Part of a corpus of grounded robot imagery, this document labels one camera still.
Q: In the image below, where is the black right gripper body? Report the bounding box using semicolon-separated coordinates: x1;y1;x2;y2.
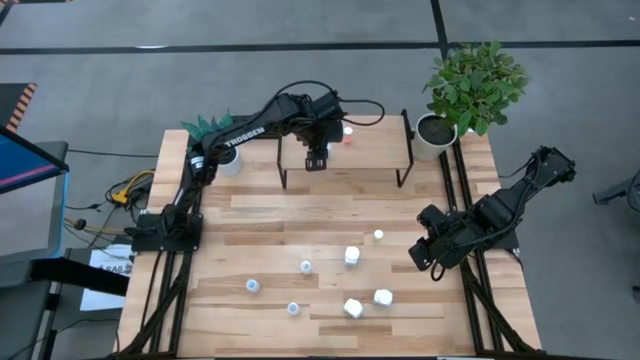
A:
417;203;474;251

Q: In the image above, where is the wooden shelf with black legs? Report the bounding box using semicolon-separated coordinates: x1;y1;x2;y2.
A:
276;108;416;190

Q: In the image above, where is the green leafy plant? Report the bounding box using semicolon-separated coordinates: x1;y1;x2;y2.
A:
422;39;530;137

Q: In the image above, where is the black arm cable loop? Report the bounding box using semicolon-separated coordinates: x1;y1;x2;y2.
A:
272;79;386;127

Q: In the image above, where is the orange black hazard striped mat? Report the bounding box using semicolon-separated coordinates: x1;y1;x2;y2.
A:
0;82;39;134

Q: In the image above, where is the white round plant pot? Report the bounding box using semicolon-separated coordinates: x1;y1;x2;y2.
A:
215;146;245;177

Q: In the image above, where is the blue-edged screen cart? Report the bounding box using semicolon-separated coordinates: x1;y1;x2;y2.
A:
0;124;70;261

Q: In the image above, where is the black aluminium table frame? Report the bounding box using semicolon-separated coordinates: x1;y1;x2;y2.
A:
438;137;544;356
117;249;204;359

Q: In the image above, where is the white pot with soil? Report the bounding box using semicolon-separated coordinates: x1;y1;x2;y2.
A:
412;112;459;163

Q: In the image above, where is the white paper sheet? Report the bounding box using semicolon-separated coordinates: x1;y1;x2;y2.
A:
79;243;135;312

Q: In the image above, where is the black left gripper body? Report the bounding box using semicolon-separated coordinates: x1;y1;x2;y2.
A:
298;118;346;153

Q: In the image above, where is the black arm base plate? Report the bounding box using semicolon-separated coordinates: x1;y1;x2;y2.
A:
130;212;205;253

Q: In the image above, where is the black chair base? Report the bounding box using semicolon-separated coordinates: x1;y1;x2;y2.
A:
592;169;640;214

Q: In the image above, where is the dark green snake plant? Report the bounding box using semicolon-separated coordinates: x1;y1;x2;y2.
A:
179;109;236;146

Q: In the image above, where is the yellow cable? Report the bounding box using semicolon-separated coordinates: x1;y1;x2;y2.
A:
107;169;156;205

